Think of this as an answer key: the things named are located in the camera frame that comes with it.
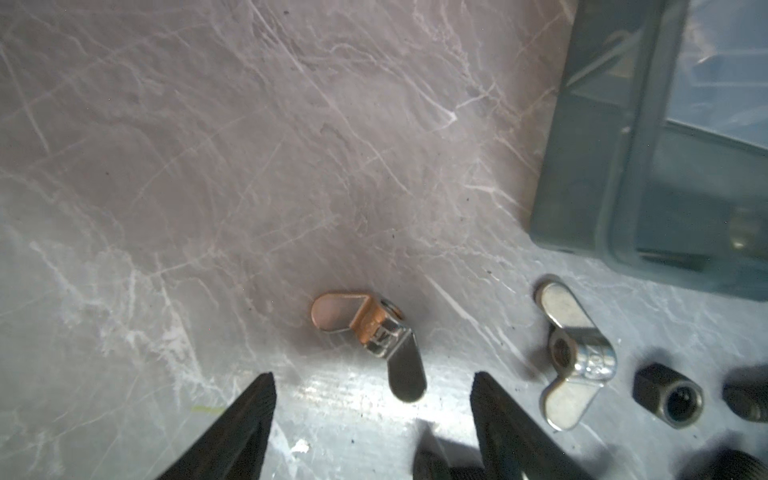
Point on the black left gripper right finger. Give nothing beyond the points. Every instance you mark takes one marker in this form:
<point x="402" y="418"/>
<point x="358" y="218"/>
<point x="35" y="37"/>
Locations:
<point x="511" y="444"/>

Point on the grey plastic organizer box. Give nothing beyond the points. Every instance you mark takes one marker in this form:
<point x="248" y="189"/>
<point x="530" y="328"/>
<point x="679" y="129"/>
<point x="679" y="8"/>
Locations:
<point x="656" y="161"/>

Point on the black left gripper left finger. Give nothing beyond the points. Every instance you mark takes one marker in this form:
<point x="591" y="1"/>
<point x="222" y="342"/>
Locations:
<point x="235" y="445"/>

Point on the black hex nut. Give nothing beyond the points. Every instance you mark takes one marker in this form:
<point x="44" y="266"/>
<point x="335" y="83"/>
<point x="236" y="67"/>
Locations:
<point x="670" y="396"/>

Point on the black bolt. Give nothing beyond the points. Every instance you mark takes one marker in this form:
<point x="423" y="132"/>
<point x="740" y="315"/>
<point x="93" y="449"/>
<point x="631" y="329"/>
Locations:
<point x="749" y="402"/>

